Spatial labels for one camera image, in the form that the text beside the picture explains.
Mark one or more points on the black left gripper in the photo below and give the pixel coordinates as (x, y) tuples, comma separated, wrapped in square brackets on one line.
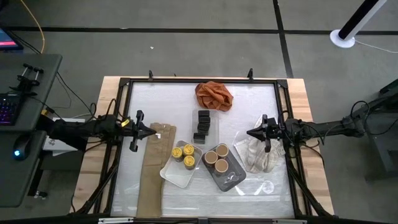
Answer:
[(132, 129)]

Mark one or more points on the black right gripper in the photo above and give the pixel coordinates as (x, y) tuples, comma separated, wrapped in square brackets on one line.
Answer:
[(275, 130)]

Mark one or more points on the yellow lid spice jar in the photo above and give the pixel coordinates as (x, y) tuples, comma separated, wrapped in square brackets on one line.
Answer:
[(177, 152), (188, 150), (189, 161)]

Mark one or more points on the tan lid spice jar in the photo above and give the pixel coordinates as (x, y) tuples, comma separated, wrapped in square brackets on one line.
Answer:
[(221, 165), (211, 157), (222, 150)]

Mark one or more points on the tan cloth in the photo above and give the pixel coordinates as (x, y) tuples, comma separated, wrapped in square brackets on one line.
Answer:
[(152, 180)]

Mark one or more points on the black spice box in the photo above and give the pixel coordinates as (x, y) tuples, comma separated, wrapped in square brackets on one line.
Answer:
[(199, 138), (204, 120), (203, 127), (204, 113)]

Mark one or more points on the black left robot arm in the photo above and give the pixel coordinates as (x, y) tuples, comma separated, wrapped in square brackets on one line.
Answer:
[(77, 130)]

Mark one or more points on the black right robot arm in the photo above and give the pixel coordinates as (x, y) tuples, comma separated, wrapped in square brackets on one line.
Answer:
[(326, 129)]

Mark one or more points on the clear plastic bag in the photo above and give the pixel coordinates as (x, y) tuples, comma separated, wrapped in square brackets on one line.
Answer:
[(241, 144), (264, 186)]

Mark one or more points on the yellow tape tag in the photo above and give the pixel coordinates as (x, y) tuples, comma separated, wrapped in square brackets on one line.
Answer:
[(125, 122)]

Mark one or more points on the cream checked cloth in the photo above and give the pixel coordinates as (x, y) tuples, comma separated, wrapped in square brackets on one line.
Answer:
[(261, 158)]

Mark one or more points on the white table cover sheet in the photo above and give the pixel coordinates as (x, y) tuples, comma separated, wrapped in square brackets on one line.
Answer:
[(174, 102)]

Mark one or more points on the white square plate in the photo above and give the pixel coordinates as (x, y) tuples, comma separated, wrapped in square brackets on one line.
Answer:
[(174, 174)]

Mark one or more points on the grey translucent plastic bin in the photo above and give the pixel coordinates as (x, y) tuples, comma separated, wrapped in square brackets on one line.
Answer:
[(233, 180)]

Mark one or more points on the orange crumpled cloth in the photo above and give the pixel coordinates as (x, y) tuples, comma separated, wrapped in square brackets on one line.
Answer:
[(214, 96)]

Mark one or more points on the white printed paper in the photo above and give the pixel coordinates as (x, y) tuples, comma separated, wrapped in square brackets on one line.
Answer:
[(56, 144)]

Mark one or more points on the grey desk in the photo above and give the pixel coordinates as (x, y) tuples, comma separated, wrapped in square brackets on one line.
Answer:
[(40, 102)]

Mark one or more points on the black cart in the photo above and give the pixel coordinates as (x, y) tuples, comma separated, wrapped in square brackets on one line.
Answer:
[(382, 146)]

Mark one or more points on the black computer mouse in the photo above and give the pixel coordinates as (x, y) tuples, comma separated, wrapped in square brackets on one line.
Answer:
[(21, 147)]

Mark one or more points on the tower fan white round base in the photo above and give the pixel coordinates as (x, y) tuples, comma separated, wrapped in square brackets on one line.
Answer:
[(342, 39)]

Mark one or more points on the black clamp stand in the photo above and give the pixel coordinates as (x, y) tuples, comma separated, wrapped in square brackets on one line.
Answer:
[(28, 82)]

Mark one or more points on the black keyboard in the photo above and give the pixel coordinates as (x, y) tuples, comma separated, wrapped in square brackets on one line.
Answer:
[(9, 109)]

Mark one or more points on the monitor screen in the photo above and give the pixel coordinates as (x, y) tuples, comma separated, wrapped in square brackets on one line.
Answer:
[(7, 40)]

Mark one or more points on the black frame clamp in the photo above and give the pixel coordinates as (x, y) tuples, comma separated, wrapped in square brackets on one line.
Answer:
[(250, 73), (150, 75)]

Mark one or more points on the black metal table frame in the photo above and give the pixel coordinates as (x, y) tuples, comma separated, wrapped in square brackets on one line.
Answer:
[(186, 80)]

